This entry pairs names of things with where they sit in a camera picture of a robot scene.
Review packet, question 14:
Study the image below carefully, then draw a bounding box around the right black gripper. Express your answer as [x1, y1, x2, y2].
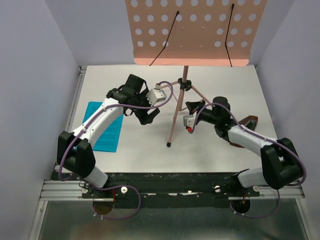
[186, 99, 220, 125]

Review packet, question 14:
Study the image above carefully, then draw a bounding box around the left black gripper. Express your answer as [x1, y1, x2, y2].
[132, 89, 160, 126]

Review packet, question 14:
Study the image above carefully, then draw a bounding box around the blue printed sheet music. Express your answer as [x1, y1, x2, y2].
[82, 101, 124, 153]

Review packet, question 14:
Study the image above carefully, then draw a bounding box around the brown wooden metronome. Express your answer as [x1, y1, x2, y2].
[227, 114, 259, 149]

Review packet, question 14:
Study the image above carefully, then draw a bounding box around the pink music stand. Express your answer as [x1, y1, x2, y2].
[124, 0, 268, 148]

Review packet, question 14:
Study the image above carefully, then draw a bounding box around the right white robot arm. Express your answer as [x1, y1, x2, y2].
[183, 96, 307, 196]

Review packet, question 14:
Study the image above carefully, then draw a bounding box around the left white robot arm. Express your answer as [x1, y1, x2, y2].
[57, 74, 167, 198]

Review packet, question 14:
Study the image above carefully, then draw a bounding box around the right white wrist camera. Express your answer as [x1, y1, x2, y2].
[183, 113, 197, 134]

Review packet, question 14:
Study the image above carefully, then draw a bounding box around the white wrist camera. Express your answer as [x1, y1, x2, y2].
[146, 84, 167, 107]
[183, 113, 197, 134]

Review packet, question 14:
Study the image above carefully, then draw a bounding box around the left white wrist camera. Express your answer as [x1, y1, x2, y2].
[146, 84, 167, 107]

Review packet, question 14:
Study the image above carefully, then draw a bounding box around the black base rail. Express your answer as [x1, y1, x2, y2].
[50, 171, 261, 210]

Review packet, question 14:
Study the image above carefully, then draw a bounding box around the aluminium frame rail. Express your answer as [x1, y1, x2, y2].
[27, 65, 88, 240]

